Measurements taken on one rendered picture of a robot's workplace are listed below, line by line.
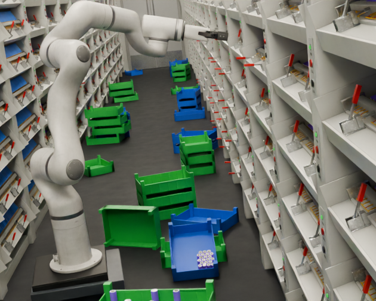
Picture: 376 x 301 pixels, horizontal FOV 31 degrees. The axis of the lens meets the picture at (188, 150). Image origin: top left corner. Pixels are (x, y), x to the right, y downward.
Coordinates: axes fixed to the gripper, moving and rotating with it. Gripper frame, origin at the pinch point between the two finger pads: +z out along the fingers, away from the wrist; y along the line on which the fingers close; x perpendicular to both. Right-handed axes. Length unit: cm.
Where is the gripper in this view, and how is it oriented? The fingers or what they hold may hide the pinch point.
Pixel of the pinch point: (222, 36)
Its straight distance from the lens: 272.1
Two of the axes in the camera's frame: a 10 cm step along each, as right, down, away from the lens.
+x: 1.3, -9.7, -2.1
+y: 0.3, 2.2, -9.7
